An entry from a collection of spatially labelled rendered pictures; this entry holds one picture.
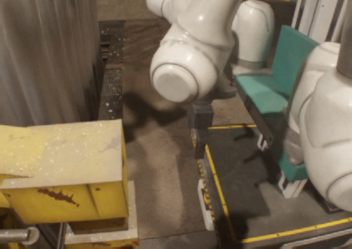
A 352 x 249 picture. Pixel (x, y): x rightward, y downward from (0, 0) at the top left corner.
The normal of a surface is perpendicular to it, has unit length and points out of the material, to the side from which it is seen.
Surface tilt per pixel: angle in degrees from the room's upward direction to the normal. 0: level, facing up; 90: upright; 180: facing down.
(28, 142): 14
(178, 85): 98
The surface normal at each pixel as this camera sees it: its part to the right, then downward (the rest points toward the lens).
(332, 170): -0.91, 0.01
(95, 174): 0.04, -0.80
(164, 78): -0.31, 0.70
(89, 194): 0.18, 0.59
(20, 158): 0.28, -0.80
